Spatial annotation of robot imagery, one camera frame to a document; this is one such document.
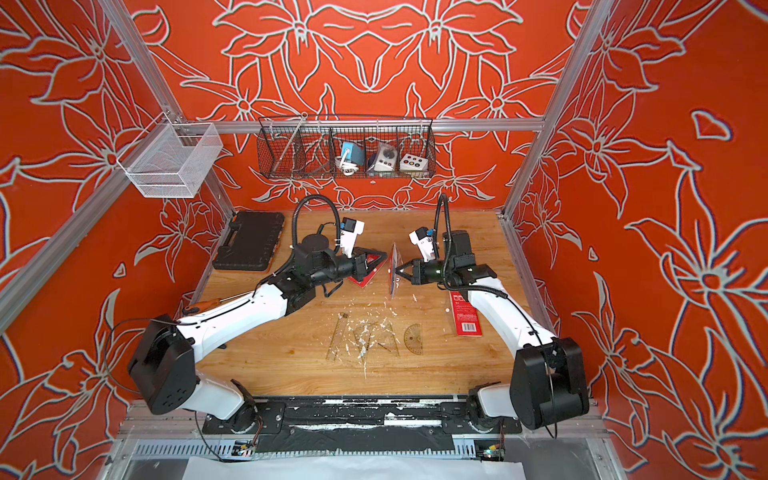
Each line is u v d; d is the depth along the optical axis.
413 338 0.87
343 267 0.67
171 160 0.91
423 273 0.71
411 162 0.94
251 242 1.03
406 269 0.77
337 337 0.87
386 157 0.90
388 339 0.87
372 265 0.72
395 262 0.80
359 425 0.73
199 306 0.92
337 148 1.00
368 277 0.70
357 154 0.86
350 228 0.67
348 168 0.85
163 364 0.42
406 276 0.77
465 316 0.90
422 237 0.73
